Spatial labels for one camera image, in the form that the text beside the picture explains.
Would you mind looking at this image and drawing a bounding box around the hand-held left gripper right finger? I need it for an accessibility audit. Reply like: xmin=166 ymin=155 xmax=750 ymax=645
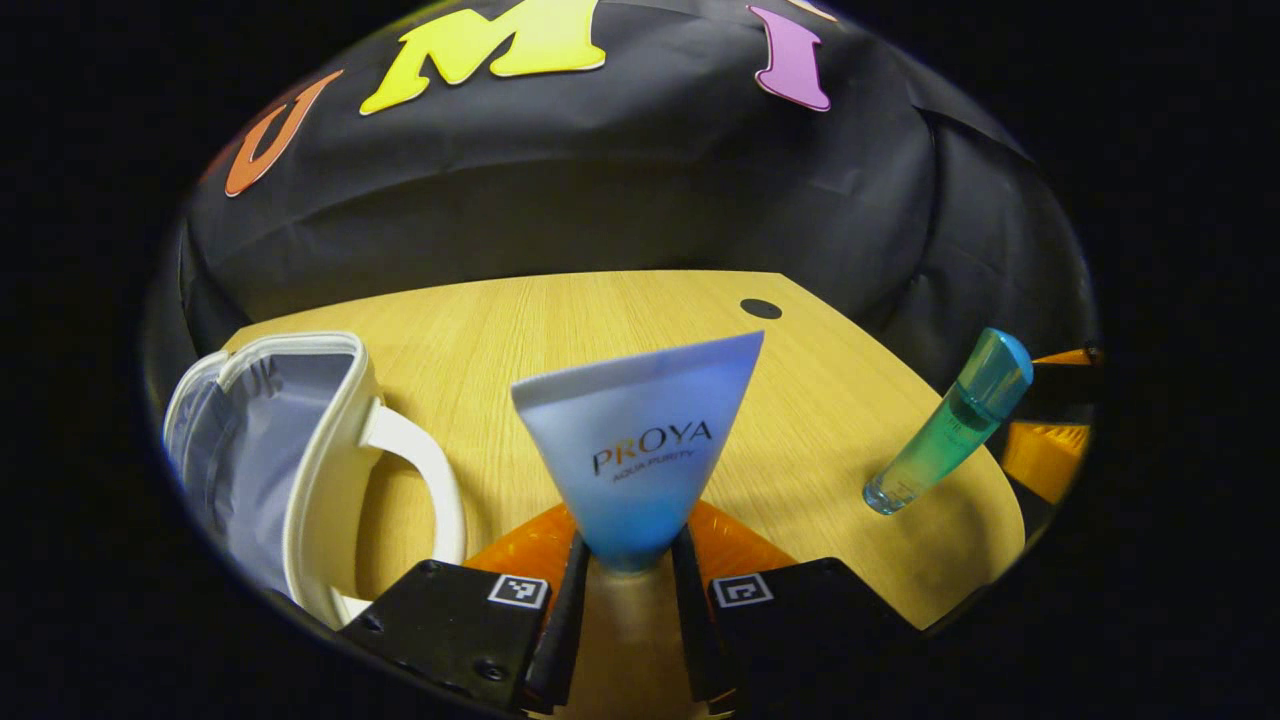
xmin=670 ymin=500 xmax=926 ymax=706

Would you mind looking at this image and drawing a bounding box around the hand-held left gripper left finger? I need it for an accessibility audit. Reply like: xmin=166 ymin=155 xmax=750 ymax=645
xmin=338 ymin=503 xmax=593 ymax=715

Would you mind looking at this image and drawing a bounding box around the blue green skin care bottle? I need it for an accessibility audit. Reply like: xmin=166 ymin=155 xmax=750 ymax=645
xmin=863 ymin=327 xmax=1035 ymax=517

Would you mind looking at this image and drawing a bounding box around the blue white skin care tube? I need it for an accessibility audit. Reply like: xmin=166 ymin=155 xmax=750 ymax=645
xmin=510 ymin=331 xmax=766 ymax=573

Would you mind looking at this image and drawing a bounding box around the white suitcase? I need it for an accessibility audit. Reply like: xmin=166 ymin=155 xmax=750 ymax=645
xmin=162 ymin=331 xmax=468 ymax=631

